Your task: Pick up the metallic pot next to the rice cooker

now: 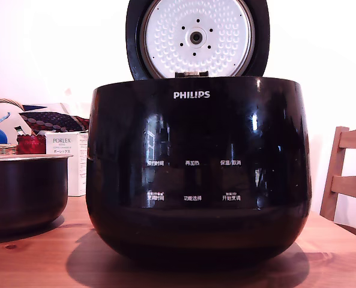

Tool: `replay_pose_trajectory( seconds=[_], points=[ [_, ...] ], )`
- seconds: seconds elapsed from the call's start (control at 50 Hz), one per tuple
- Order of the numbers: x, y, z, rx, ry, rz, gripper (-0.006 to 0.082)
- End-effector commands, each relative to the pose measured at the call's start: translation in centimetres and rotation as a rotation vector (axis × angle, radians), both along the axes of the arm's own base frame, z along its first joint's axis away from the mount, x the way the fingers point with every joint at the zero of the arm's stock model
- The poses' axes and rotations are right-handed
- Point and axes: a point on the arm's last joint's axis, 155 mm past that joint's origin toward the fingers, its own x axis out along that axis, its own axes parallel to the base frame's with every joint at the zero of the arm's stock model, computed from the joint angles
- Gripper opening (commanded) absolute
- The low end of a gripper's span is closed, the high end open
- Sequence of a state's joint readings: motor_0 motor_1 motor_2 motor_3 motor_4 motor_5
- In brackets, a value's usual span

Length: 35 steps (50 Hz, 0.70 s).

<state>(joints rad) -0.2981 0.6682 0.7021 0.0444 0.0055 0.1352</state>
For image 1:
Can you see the metallic pot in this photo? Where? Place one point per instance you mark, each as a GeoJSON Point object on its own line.
{"type": "Point", "coordinates": [24, 192]}

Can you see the black Philips rice cooker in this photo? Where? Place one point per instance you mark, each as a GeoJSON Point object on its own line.
{"type": "Point", "coordinates": [195, 135]}

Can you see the rice cooker lid, dimpled plate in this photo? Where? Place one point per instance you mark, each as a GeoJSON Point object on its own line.
{"type": "Point", "coordinates": [197, 37]}

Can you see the white Porlex box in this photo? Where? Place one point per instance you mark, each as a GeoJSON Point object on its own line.
{"type": "Point", "coordinates": [60, 168]}

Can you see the dark dotted patterned cloth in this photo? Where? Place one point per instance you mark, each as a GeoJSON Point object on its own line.
{"type": "Point", "coordinates": [54, 121]}

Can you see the red glass jar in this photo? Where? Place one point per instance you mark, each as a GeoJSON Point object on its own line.
{"type": "Point", "coordinates": [29, 145]}

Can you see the wooden chair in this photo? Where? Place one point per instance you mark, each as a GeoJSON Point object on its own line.
{"type": "Point", "coordinates": [345, 184]}

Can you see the wicker basket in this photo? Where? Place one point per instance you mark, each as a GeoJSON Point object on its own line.
{"type": "Point", "coordinates": [0, 149]}

